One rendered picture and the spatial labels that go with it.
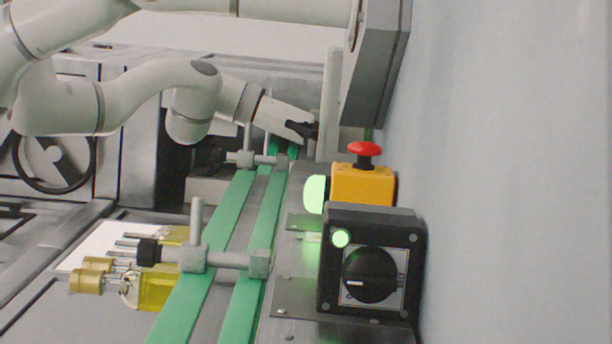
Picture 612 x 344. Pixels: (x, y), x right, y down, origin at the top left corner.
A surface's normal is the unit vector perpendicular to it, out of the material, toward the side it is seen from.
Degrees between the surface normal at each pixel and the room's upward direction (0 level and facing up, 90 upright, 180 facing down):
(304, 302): 90
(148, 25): 90
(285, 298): 90
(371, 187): 90
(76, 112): 122
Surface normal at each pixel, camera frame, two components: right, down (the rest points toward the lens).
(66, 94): 0.44, -0.50
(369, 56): -0.09, 0.95
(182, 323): 0.09, -0.98
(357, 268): -0.03, 0.18
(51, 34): 0.11, 0.60
